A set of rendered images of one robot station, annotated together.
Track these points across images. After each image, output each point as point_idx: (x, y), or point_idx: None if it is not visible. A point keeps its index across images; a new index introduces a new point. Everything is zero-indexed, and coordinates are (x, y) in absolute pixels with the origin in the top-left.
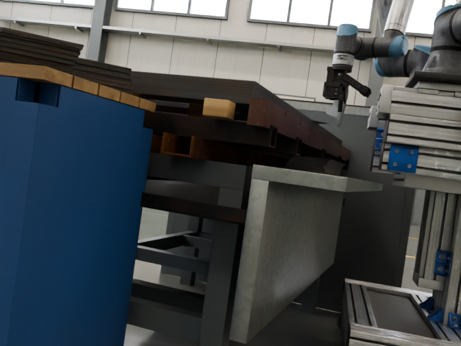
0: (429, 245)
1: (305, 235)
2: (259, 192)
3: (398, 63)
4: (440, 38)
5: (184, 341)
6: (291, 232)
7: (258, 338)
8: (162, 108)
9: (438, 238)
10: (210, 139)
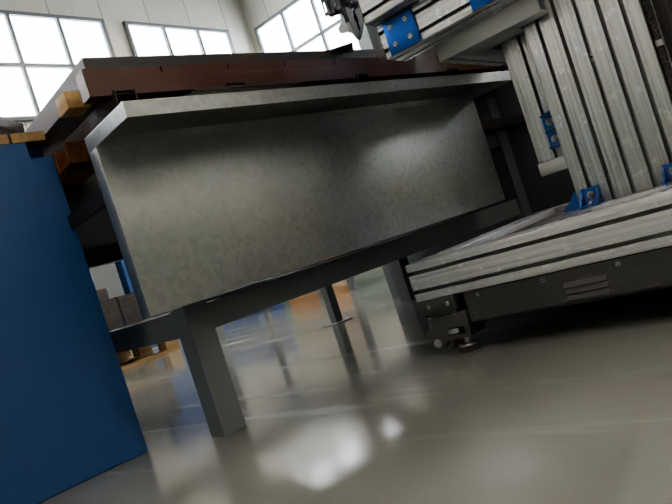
0: (529, 116)
1: (313, 182)
2: (96, 162)
3: None
4: None
5: (329, 354)
6: (243, 186)
7: (425, 323)
8: None
9: (535, 100)
10: None
